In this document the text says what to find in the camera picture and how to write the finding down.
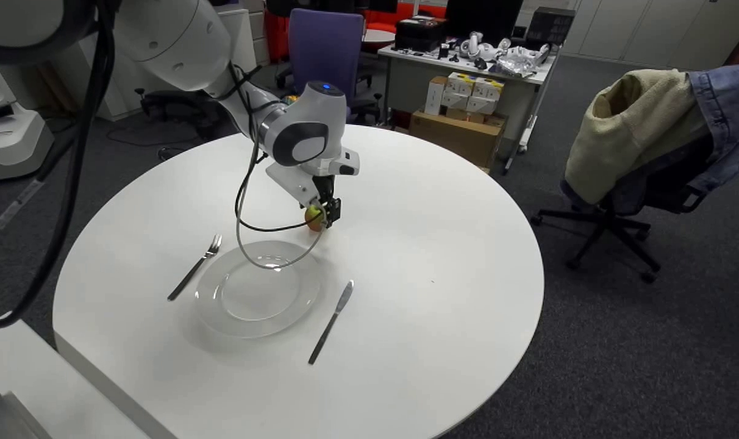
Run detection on red sofa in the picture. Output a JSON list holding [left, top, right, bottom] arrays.
[[363, 0, 451, 36]]

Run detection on white wall cabinets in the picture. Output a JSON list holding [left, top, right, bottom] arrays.
[[560, 0, 739, 73]]

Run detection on grey metal tray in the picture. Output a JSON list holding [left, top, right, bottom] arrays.
[[0, 390, 53, 439]]

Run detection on blue denim jacket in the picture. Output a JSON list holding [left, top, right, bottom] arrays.
[[611, 62, 739, 218]]

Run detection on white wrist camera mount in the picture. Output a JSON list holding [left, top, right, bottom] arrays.
[[264, 158, 322, 210]]

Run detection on black-handled steel fork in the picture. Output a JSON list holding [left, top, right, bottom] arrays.
[[167, 234, 225, 303]]

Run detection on brown cardboard box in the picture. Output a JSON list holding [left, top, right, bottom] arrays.
[[408, 108, 506, 170]]

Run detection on white floor machine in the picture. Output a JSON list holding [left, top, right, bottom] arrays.
[[0, 62, 56, 185]]

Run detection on black swivel office chair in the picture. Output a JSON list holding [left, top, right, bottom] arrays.
[[535, 120, 718, 287]]

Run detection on thin black cable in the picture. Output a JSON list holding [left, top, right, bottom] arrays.
[[233, 63, 316, 236]]

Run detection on thin grey cable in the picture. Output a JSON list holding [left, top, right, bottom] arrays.
[[235, 215, 327, 273]]

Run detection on thick black hose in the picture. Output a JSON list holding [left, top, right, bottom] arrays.
[[0, 3, 121, 332]]

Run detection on white plastic package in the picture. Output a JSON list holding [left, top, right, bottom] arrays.
[[442, 71, 478, 116], [468, 75, 508, 124]]

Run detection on beige jacket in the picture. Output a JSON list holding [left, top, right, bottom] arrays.
[[563, 69, 712, 207]]

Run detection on black box device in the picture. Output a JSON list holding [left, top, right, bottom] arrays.
[[527, 4, 578, 48]]

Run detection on black-handled table knife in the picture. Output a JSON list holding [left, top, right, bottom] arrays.
[[305, 279, 357, 366]]

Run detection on black monitor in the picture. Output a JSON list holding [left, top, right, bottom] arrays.
[[445, 0, 525, 43]]

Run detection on grey work desk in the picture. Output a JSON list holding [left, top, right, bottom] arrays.
[[375, 43, 560, 168]]

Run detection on white round plate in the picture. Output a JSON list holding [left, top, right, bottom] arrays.
[[194, 236, 322, 341]]

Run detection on green and red apple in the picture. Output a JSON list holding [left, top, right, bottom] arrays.
[[303, 203, 333, 234]]

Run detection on purple office chair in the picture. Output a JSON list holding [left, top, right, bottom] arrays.
[[278, 8, 369, 126]]

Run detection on white low cabinet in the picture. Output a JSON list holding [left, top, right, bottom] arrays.
[[0, 310, 179, 439]]

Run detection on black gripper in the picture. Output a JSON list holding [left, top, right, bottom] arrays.
[[313, 173, 345, 234]]

